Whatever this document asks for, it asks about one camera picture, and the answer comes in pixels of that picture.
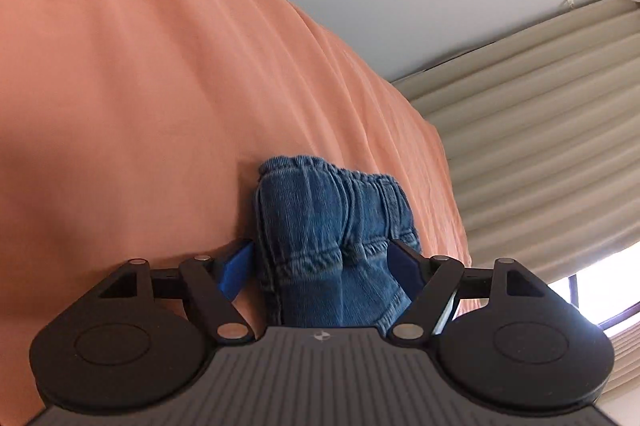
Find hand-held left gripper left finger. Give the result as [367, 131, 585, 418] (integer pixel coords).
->
[99, 240, 254, 343]

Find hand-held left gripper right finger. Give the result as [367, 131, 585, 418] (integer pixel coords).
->
[390, 240, 548, 347]

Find blue denim pants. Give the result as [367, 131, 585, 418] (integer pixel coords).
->
[252, 155, 422, 338]

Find wide beige curtain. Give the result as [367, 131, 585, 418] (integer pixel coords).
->
[391, 0, 640, 284]

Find dark framed window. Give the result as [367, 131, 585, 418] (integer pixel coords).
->
[547, 240, 640, 333]

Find orange bed sheet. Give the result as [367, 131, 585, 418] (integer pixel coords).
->
[0, 0, 468, 413]

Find narrow beige curtain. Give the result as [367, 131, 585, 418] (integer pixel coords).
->
[600, 318, 640, 407]

